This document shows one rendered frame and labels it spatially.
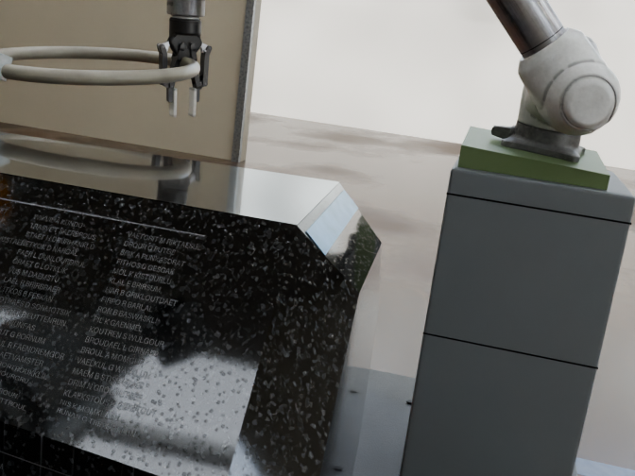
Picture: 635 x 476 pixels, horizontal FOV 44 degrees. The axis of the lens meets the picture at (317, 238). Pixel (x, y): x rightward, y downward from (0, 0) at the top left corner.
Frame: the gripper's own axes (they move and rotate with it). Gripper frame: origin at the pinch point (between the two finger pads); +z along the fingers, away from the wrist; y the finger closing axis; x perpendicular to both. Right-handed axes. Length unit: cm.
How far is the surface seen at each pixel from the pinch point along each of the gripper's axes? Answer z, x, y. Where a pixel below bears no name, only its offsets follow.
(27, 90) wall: 75, -501, -78
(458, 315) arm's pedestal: 40, 58, -46
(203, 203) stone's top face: -3, 90, 36
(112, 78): -9.2, 25.1, 25.9
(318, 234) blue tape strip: 0, 100, 24
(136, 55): -9.7, -13.6, 7.0
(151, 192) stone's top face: -3, 84, 40
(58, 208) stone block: -1, 81, 52
